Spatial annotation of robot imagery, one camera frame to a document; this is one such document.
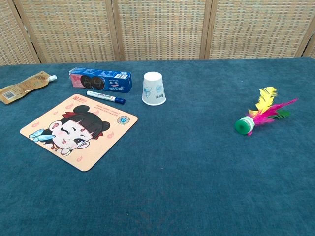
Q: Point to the colourful feather shuttlecock green base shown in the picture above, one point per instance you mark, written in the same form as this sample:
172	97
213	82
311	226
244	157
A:
246	125

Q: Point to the white paper cup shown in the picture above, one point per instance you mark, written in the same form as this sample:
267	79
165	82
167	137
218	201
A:
153	89

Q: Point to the blue table cloth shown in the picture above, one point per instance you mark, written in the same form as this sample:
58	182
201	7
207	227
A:
172	172

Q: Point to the white marker blue cap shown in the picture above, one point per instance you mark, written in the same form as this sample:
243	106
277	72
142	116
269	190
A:
104	97

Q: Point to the blue cookie box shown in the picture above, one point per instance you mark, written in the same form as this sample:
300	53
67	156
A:
103	81

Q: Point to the cartoon girl mouse pad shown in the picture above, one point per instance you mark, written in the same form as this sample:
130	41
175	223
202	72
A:
78	132

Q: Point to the woven folding screen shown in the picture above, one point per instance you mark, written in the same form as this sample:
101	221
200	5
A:
160	29

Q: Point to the brown spout pouch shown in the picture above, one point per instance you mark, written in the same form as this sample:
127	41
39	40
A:
22	87

